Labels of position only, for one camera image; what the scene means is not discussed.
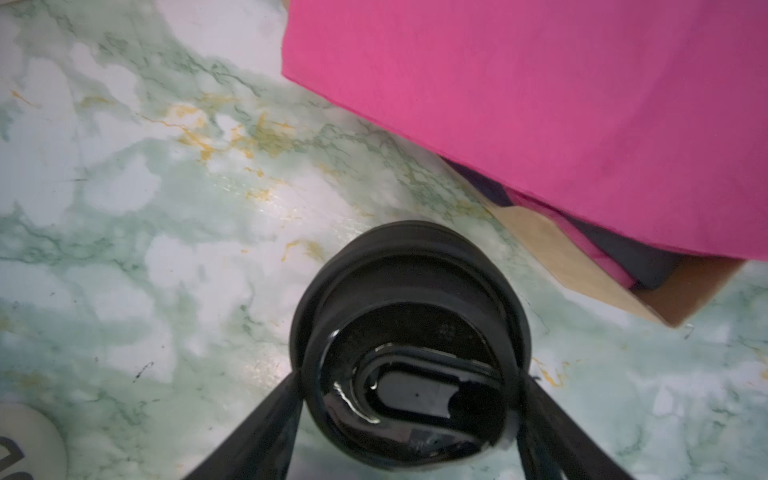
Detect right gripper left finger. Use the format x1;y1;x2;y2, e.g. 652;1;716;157
186;372;303;480

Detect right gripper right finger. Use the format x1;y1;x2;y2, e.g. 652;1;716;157
518;374;631;479

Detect black coffee cup lid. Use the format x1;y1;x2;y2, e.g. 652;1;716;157
290;220;531;470

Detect white paper cup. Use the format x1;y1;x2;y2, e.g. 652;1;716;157
1;403;68;480

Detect pink napkin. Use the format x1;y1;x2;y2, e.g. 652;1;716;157
282;1;767;260

